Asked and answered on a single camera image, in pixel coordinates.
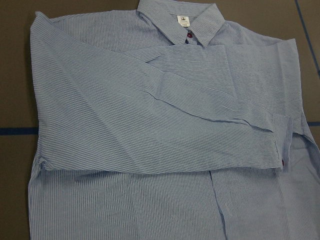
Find light blue striped shirt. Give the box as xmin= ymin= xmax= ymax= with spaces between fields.
xmin=28 ymin=0 xmax=320 ymax=240

